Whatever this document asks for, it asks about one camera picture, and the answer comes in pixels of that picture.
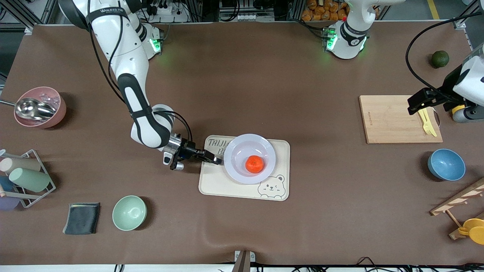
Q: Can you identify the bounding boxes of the pale lavender round plate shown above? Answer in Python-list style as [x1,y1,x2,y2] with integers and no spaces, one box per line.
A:
[223,134,277,185]

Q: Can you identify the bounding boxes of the orange fruit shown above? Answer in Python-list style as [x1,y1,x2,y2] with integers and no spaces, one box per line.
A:
[245,155,265,174]

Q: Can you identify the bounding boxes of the dark green round fruit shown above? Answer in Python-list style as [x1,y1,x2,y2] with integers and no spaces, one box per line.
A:
[431,50,450,69]

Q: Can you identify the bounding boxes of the yellow plastic fork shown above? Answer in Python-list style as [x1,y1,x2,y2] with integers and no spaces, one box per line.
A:
[419,110,433,136]

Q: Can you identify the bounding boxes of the wooden cutting board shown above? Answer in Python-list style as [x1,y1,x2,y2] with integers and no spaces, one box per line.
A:
[358,94,444,145]

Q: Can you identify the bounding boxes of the blue bowl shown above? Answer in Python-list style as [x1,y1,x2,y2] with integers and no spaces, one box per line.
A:
[428,148,466,181]

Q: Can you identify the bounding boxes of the cream bear print tray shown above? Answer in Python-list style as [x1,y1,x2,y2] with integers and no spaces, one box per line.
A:
[199,135,290,201]

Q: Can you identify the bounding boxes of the mint green bowl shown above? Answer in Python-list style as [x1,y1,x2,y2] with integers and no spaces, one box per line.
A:
[112,195,147,231]

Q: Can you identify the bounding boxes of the brown table cover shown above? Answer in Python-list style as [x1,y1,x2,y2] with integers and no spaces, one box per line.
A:
[0,21,484,266]

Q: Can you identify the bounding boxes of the wooden peg rack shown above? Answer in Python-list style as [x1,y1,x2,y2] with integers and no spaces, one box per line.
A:
[430,178,484,240]

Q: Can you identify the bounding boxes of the folded grey cloth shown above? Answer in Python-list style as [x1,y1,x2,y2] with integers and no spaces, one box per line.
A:
[62,202,101,235]

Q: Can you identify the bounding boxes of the bag of oranges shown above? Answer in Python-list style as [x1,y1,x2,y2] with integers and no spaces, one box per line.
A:
[301,0,350,22]

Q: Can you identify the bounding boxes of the pink bowl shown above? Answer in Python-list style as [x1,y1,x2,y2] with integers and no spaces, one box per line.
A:
[14,87,67,129]

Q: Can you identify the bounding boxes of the clear ice pieces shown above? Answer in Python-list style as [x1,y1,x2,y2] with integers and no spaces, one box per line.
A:
[40,89,61,112]

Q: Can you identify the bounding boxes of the mint green cup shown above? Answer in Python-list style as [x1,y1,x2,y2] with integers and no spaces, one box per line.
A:
[9,167,51,192]

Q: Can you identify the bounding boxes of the metal scoop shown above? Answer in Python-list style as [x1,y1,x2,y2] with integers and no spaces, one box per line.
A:
[0,97,56,121]

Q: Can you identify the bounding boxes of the beige cup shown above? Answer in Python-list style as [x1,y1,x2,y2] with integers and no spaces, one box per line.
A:
[0,157,41,174]

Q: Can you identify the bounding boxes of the purple cup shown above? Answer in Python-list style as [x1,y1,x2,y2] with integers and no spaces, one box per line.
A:
[0,196,20,211]

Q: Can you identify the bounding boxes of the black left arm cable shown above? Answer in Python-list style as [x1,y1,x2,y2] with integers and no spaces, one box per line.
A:
[406,11,484,103]

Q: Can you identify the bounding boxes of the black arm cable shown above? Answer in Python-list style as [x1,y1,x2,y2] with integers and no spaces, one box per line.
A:
[406,11,484,103]
[87,0,194,151]

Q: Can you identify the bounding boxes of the aluminium frame profile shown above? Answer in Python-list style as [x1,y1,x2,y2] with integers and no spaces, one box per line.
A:
[453,0,484,30]
[0,0,57,35]

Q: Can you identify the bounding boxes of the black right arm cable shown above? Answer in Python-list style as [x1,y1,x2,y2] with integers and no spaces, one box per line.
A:
[87,0,194,151]

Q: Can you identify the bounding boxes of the black base cable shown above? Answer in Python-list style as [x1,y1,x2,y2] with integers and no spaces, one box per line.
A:
[293,17,327,40]

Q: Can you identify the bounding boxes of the white wire cup rack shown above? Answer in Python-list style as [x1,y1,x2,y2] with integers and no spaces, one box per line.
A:
[0,149,56,209]

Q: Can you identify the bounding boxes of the black floor cable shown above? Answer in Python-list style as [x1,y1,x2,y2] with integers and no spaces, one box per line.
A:
[354,257,484,272]

